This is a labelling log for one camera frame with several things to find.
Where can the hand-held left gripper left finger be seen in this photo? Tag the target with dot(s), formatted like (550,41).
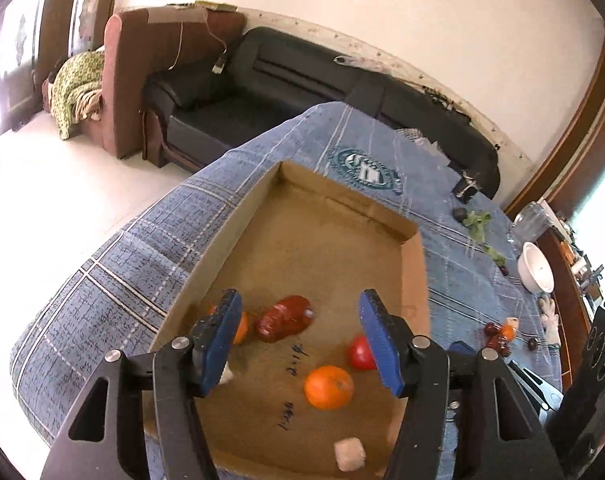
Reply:
(221,345)

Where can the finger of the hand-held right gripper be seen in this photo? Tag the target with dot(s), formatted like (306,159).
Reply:
(534,386)

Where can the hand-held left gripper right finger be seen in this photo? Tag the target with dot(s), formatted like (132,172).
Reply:
(381,347)

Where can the red apple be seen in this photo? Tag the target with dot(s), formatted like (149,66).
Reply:
(361,354)

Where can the small orange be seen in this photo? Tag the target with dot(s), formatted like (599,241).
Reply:
(242,328)

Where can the large orange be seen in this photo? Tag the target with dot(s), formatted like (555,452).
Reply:
(329,387)

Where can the red plastic bottle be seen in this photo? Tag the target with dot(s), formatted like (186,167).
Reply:
(285,319)

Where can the shallow cardboard box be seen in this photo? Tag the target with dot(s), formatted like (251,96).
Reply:
(307,240)

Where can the dark plum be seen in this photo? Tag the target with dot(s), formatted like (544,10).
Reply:
(532,344)

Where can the red date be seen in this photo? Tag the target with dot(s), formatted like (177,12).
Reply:
(491,329)
(498,346)

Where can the small orange fruit piece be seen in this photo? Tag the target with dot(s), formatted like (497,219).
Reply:
(507,333)

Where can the white glove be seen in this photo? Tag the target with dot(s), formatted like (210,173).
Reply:
(549,317)

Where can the brown wooden cabinet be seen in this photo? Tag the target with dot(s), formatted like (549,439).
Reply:
(567,300)

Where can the white bowl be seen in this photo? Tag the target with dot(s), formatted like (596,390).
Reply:
(534,267)

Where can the blue plaid tablecloth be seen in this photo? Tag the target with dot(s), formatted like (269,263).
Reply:
(132,260)

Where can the dark round fruit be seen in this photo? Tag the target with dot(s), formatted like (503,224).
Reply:
(459,214)

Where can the green leafy vegetable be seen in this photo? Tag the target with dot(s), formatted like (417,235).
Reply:
(478,224)

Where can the clear glass jar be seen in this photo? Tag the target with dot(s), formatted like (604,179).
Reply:
(529,225)

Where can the small black object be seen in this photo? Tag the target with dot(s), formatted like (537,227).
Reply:
(467,187)

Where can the brown armchair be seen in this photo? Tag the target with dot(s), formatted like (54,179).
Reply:
(132,85)

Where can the black leather sofa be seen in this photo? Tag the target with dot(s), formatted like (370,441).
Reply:
(282,70)

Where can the green patterned blanket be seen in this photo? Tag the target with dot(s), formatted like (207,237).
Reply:
(80,85)

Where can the brown wooden door frame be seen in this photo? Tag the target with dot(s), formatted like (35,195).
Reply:
(582,125)

